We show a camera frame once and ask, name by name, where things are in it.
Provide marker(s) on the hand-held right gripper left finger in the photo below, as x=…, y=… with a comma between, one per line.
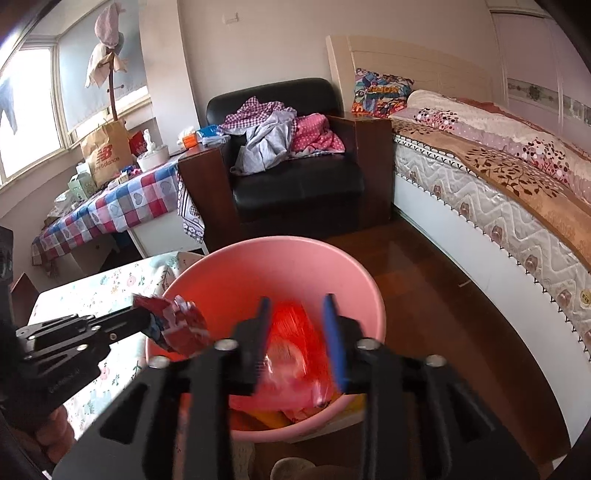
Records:
x=261, y=332

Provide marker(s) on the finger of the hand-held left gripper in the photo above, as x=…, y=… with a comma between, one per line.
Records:
x=74, y=355
x=92, y=323

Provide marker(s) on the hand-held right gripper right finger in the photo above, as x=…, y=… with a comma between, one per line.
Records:
x=334, y=341

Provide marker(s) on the pink plastic bucket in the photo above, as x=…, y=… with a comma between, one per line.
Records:
x=277, y=272

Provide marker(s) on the red white snack wrapper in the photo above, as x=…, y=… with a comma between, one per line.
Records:
x=184, y=330

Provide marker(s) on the person's left hand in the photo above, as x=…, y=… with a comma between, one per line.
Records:
x=53, y=434

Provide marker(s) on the floral tablecloth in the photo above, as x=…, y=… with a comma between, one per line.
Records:
x=92, y=290

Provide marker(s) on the wooden side cabinet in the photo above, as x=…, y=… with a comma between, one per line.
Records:
x=23, y=295

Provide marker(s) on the checked tablecloth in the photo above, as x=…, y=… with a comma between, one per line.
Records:
x=115, y=203

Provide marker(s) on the beige slipper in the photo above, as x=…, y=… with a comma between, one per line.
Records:
x=295, y=470

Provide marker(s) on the purple patterned cloth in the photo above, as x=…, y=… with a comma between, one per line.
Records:
x=191, y=212

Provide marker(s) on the green cardboard box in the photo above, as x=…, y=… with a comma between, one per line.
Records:
x=83, y=182

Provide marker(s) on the black leather armchair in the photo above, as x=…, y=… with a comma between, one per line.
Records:
x=300, y=189

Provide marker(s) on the brown paper bag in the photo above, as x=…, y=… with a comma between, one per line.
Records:
x=108, y=154

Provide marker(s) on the white tissue container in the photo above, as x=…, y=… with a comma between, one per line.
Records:
x=152, y=159

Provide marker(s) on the grey garment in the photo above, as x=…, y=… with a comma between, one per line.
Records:
x=263, y=147

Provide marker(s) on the red packet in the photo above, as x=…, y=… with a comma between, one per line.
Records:
x=137, y=143

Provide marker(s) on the quilted white mattress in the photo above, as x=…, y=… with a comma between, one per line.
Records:
x=461, y=194

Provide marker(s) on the pink dotted garment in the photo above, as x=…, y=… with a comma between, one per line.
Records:
x=316, y=136

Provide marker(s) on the blue packet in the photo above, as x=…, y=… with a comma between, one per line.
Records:
x=212, y=134

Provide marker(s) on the orange tissue box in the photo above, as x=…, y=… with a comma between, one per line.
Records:
x=188, y=139

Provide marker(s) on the purple checked shirt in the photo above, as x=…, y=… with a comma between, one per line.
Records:
x=249, y=115

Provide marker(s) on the bay window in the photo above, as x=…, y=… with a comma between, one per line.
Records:
x=37, y=106

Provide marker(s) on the hanging blue garment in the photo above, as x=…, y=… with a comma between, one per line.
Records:
x=8, y=106

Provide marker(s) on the brown leaf blanket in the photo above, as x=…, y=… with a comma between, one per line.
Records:
x=517, y=180

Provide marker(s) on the colourful cartoon pillow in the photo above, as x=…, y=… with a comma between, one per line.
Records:
x=381, y=92

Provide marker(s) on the pink floral quilt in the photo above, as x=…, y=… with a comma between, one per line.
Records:
x=498, y=129

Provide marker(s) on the wooden coat rack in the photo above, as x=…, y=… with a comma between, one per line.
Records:
x=108, y=46

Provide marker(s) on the cream headboard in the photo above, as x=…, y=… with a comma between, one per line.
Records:
x=415, y=60

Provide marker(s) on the cream wardrobe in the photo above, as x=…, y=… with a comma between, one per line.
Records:
x=540, y=55

